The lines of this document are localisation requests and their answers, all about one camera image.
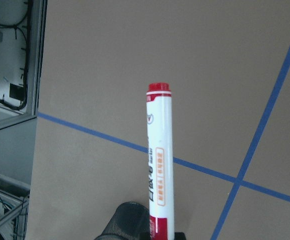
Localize black solid cup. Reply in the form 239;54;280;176
96;201;150;240

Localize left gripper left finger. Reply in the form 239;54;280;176
138;232;150;240

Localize red white marker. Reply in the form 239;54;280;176
146;82;175;240

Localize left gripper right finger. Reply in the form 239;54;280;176
174;232;187;240

